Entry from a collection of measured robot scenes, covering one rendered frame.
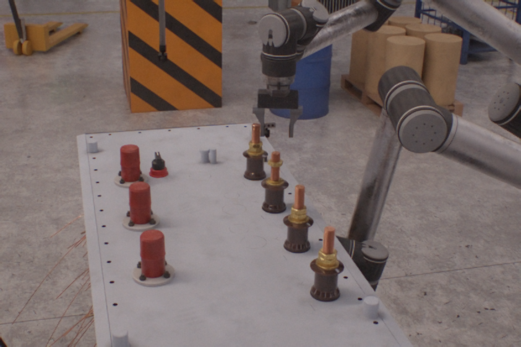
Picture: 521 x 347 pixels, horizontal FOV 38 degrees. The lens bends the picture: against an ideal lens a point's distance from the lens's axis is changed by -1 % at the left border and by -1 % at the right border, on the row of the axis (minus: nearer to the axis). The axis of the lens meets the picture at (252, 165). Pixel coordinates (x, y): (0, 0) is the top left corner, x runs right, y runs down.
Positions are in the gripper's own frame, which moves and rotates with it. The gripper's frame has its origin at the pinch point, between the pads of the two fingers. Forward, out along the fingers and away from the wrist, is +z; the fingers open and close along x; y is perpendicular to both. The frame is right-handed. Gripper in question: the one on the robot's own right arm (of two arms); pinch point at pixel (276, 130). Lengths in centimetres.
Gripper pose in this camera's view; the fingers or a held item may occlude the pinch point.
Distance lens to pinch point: 249.5
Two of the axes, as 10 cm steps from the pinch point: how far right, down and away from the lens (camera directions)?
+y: 0.3, -4.0, 9.2
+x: -10.0, -0.3, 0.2
